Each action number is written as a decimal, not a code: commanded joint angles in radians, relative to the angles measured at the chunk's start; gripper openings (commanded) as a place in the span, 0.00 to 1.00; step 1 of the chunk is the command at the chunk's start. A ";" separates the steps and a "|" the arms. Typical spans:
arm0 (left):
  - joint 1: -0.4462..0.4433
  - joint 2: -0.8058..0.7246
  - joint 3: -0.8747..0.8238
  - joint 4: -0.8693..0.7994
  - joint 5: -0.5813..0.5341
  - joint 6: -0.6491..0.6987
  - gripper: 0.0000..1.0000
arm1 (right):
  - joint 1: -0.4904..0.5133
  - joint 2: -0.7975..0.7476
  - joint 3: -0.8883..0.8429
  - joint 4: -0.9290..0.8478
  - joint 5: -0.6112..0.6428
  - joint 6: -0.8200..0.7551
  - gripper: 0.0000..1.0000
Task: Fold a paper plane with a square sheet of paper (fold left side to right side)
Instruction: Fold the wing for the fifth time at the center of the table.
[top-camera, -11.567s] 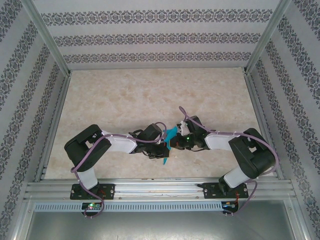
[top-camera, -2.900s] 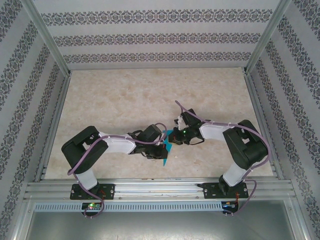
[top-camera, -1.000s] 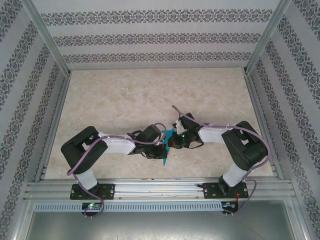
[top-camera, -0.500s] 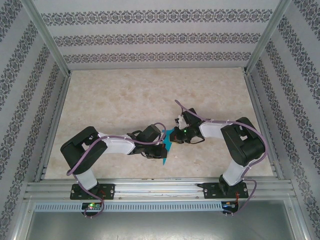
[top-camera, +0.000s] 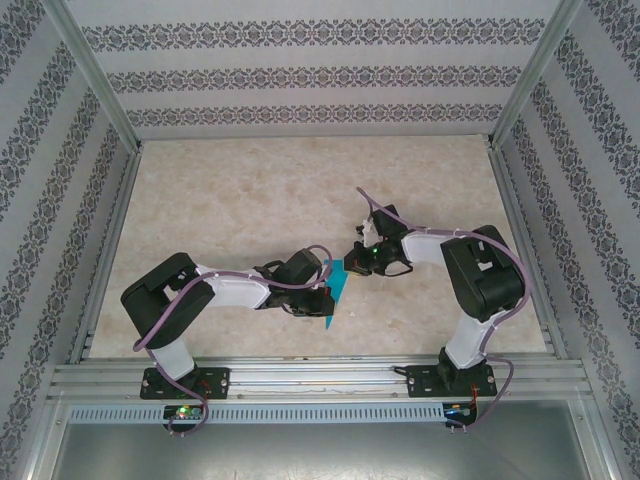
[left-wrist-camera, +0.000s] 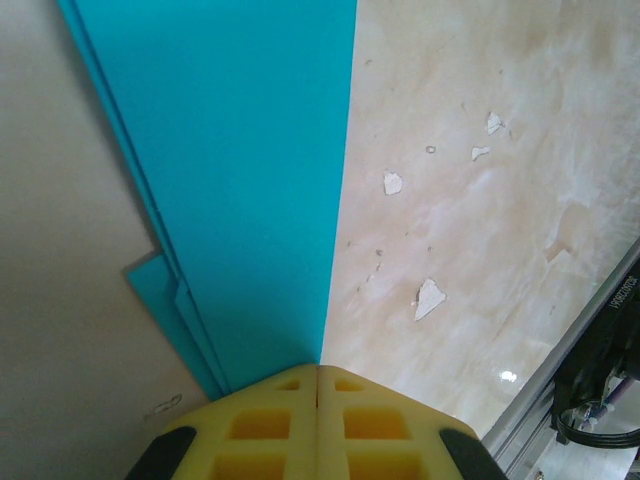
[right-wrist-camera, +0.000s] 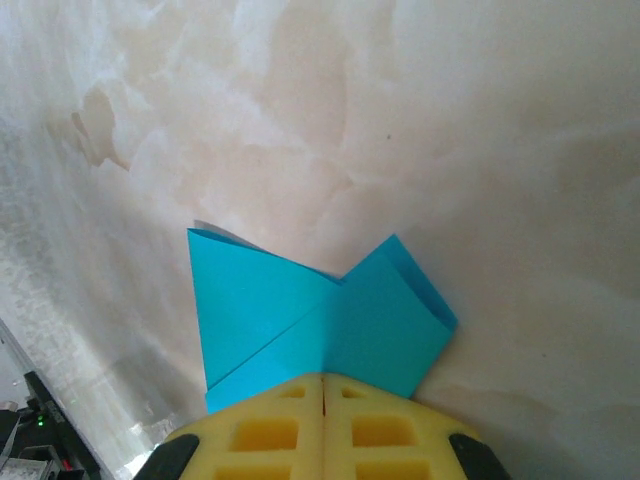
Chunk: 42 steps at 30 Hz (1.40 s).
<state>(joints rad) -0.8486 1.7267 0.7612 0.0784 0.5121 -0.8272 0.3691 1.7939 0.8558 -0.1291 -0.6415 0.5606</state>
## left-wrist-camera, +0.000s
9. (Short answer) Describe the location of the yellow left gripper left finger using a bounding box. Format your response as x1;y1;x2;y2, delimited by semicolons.
128;364;321;480

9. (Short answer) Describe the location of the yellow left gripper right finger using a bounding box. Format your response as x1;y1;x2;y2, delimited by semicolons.
317;364;504;480

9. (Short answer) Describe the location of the blue paper sheet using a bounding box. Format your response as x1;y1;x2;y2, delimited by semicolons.
57;0;359;401

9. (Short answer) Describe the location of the aluminium mounting rail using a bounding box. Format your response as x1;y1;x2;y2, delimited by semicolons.
482;244;640;480

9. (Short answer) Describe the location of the short black cable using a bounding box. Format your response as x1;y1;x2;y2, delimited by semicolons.
553;407;640;449

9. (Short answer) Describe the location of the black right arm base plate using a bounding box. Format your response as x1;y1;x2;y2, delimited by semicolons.
549;272;640;416

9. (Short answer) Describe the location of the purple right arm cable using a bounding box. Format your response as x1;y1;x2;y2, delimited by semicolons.
607;379;640;406

